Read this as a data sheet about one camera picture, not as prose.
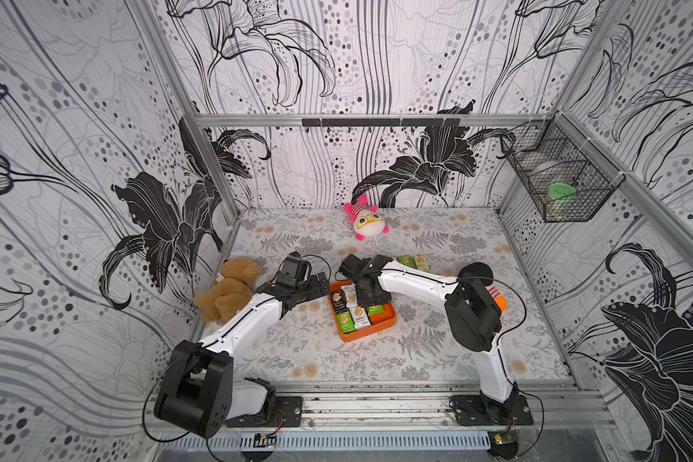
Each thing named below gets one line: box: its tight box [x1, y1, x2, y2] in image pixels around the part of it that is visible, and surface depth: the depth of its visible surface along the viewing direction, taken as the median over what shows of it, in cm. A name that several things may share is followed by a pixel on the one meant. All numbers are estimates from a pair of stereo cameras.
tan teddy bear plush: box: [193, 256, 260, 325], surface depth 92 cm
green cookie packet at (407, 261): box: [396, 256, 415, 269], surface depth 104 cm
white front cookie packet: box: [349, 306, 372, 331], surface depth 88 cm
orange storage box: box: [327, 280, 398, 343], surface depth 87 cm
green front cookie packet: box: [335, 310, 358, 334], surface depth 88 cm
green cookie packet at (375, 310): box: [367, 305, 385, 317], surface depth 90 cm
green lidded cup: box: [545, 181, 578, 220], surface depth 81 cm
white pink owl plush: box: [343, 194, 389, 242], surface depth 110 cm
